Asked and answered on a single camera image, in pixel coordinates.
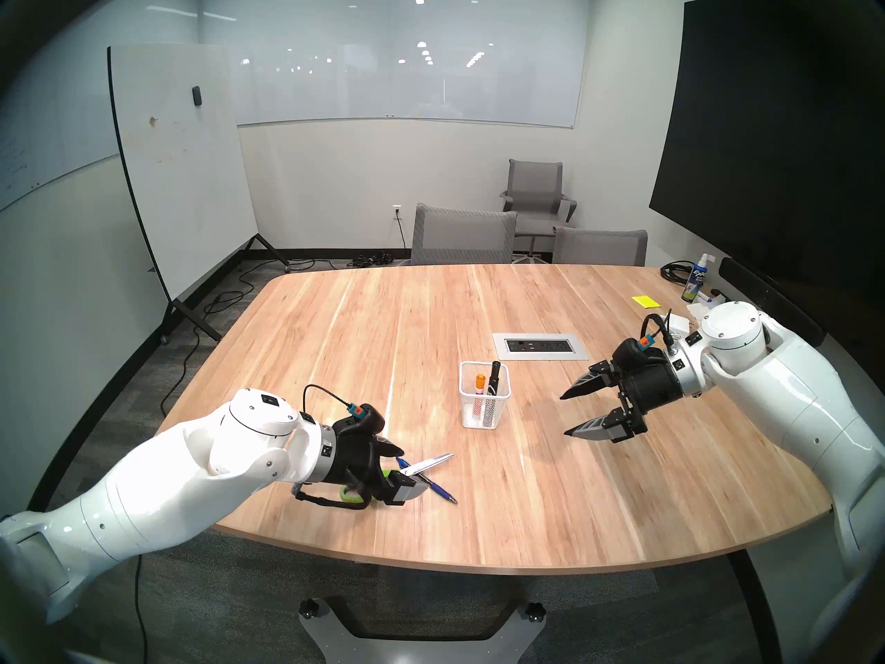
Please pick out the black video sound bar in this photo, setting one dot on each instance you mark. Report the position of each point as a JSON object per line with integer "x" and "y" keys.
{"x": 795, "y": 317}

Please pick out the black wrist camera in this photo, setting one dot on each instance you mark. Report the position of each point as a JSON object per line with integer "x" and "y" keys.
{"x": 366, "y": 420}
{"x": 629, "y": 355}

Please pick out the white mesh pen holder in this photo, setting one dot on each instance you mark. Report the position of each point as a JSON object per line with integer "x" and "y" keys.
{"x": 484, "y": 420}

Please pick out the yellow sticky note pad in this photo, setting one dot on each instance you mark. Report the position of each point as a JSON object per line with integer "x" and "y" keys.
{"x": 645, "y": 301}

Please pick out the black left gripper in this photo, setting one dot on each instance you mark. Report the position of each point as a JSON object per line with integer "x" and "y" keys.
{"x": 356, "y": 458}

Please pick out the whiteboard cleaner spray bottle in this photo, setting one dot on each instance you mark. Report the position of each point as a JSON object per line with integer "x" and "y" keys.
{"x": 693, "y": 282}

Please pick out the large black wall screen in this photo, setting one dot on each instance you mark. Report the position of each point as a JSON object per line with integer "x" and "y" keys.
{"x": 760, "y": 151}

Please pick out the wall mounted glass whiteboard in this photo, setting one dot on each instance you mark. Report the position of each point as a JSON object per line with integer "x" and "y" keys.
{"x": 415, "y": 81}

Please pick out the grey mesh-back chair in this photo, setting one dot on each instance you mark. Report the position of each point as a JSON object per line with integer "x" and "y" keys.
{"x": 601, "y": 249}
{"x": 463, "y": 237}

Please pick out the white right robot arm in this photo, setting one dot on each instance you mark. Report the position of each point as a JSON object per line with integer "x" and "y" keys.
{"x": 781, "y": 386}

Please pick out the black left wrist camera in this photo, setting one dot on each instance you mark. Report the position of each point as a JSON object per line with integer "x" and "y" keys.
{"x": 366, "y": 420}

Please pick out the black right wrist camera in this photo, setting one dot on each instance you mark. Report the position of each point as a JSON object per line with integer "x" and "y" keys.
{"x": 629, "y": 355}

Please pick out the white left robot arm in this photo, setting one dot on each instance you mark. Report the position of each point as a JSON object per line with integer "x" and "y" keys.
{"x": 138, "y": 490}

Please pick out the white crumpled plastic bag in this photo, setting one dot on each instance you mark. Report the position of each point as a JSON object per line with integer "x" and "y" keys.
{"x": 698, "y": 310}

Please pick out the blue ballpoint pen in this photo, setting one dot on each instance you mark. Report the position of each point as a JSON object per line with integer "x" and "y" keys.
{"x": 442, "y": 493}

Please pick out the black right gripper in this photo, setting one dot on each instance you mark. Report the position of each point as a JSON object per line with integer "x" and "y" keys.
{"x": 653, "y": 387}

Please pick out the grey table power outlet panel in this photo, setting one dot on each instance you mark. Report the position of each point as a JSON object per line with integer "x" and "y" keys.
{"x": 574, "y": 348}

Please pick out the grey armrest swivel chair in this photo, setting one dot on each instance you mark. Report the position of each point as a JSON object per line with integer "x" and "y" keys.
{"x": 536, "y": 185}

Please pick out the rolling whiteboard on stand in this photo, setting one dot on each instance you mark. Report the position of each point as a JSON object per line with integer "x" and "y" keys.
{"x": 180, "y": 171}

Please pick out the black permanent marker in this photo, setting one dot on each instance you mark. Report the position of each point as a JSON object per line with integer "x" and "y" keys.
{"x": 495, "y": 372}

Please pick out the orange white dry-erase marker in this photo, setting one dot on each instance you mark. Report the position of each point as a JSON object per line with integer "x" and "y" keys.
{"x": 480, "y": 380}

